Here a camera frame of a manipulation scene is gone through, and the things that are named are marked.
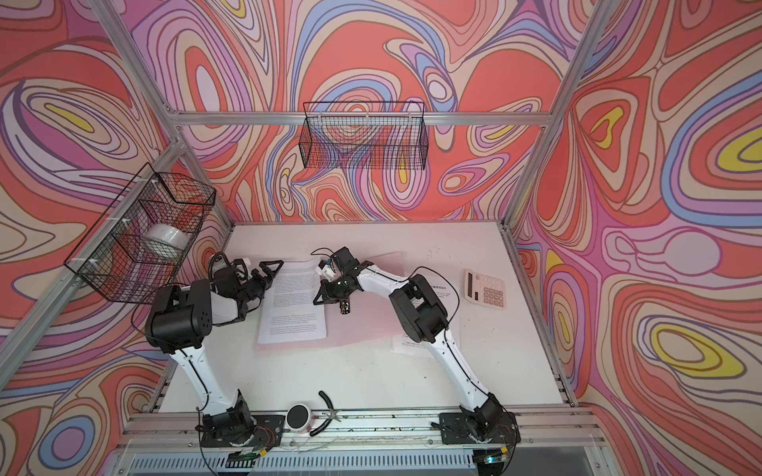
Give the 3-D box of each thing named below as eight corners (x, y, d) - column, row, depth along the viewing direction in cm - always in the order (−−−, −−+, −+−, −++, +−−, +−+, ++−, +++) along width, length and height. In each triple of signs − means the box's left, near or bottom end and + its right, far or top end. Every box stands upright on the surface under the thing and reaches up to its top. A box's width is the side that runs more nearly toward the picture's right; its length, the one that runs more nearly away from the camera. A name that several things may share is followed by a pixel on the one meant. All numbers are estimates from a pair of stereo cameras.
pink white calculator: (461, 301, 99) (463, 296, 96) (464, 274, 106) (466, 269, 103) (502, 310, 97) (505, 305, 94) (502, 282, 104) (505, 277, 101)
